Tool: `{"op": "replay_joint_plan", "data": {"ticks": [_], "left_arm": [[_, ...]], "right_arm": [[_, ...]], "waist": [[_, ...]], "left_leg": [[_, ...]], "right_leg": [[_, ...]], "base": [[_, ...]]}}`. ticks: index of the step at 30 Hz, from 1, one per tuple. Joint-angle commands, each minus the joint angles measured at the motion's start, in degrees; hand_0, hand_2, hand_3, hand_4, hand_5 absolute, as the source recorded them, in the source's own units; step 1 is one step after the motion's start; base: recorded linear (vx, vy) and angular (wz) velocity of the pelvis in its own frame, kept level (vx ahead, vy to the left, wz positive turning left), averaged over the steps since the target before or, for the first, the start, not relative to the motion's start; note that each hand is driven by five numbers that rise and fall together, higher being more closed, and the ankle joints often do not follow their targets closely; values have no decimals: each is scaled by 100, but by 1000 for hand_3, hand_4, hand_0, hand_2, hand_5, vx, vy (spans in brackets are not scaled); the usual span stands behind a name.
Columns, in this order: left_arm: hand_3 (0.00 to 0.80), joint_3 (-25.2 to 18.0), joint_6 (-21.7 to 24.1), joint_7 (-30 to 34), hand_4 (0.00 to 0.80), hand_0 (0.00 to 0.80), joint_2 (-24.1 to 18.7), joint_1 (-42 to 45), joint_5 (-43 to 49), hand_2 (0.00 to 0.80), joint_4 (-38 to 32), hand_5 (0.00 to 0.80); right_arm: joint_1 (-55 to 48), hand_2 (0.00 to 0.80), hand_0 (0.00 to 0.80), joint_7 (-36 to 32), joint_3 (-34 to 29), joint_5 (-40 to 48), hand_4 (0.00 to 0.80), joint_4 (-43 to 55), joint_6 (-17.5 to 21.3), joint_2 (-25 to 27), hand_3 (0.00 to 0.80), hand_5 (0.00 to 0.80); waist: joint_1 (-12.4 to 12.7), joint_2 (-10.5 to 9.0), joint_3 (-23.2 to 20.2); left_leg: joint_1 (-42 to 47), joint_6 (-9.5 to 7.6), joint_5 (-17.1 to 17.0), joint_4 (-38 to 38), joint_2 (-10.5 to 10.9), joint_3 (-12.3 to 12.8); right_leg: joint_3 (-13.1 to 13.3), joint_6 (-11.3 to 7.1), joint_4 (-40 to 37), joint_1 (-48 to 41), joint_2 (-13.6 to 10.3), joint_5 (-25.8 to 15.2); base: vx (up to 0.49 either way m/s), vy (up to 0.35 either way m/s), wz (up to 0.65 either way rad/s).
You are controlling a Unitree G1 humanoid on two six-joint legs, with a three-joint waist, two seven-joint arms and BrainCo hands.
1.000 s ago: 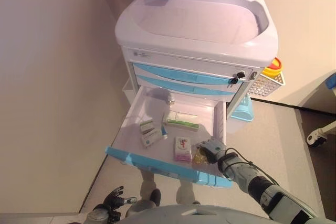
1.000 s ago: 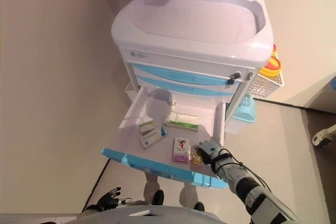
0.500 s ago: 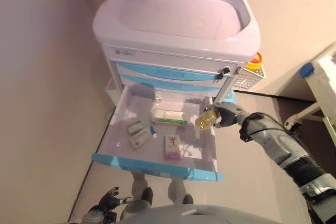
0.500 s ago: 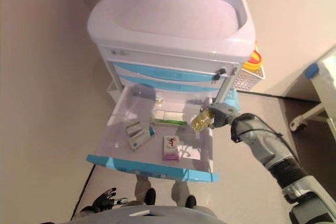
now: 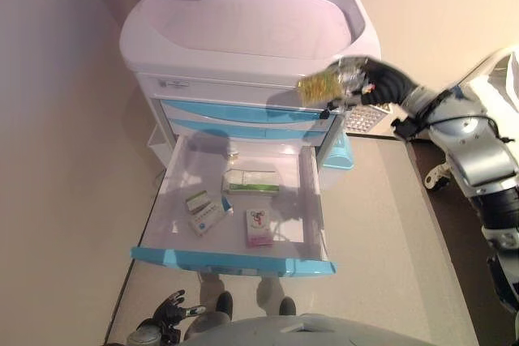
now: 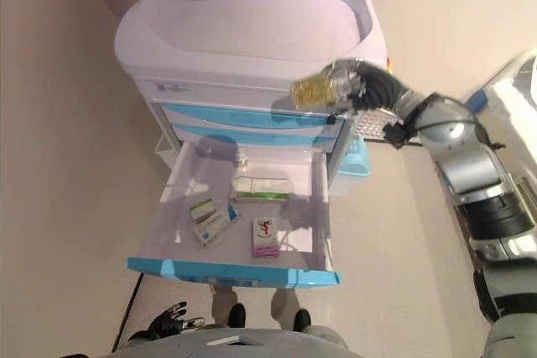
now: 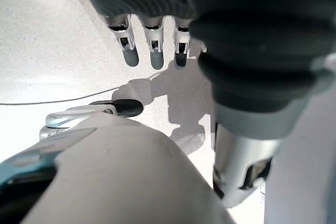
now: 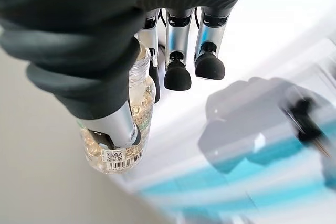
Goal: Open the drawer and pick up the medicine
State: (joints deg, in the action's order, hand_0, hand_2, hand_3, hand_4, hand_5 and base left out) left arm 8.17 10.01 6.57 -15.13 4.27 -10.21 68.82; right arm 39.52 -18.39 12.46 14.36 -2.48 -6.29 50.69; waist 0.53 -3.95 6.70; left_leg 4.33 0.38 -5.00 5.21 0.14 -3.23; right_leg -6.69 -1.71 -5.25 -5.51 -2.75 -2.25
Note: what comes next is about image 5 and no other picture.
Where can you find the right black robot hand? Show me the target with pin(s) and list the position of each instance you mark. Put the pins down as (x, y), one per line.
(385, 82)

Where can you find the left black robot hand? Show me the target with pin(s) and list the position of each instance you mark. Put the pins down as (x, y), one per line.
(168, 314)

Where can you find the clear bottle yellow capsules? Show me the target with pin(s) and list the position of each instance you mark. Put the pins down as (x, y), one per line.
(320, 86)

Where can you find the blue fronted drawer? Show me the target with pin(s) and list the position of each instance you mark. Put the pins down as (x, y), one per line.
(227, 261)

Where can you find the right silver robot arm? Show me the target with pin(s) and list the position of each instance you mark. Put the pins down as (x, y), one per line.
(478, 151)

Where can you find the blue white medicine box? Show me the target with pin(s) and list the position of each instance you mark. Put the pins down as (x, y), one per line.
(207, 222)

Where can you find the pink white medicine box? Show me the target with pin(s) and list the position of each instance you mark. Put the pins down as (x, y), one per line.
(257, 228)

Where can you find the closed blue striped drawer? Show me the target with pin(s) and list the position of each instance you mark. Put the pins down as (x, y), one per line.
(243, 131)
(223, 111)

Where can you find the green white medicine box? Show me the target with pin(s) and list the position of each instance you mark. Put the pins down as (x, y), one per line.
(251, 182)

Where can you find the white lattice basket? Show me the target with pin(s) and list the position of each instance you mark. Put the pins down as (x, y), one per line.
(365, 121)

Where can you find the robot left black foot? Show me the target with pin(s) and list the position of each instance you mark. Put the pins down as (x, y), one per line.
(225, 303)

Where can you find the robot black foot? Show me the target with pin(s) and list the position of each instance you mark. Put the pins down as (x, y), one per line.
(225, 303)
(287, 305)

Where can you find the black keys in lock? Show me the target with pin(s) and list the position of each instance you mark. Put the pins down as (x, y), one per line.
(324, 113)

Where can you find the blue lidded white bin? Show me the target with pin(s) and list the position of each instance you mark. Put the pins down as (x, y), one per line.
(338, 155)

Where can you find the bed caster wheel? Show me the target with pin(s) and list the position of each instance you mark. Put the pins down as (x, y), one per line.
(436, 178)

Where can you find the small green white box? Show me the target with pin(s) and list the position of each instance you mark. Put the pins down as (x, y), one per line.
(198, 201)

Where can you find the robot right black foot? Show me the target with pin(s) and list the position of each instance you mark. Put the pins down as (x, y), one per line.
(287, 305)

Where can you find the white hospital bed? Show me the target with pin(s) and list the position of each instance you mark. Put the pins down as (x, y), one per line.
(507, 74)

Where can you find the grey robot torso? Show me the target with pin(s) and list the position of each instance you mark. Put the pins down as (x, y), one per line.
(304, 331)

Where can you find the white medical cart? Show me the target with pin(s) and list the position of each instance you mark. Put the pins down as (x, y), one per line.
(243, 18)

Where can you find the small glass vial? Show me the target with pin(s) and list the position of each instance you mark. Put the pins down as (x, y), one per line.
(232, 155)

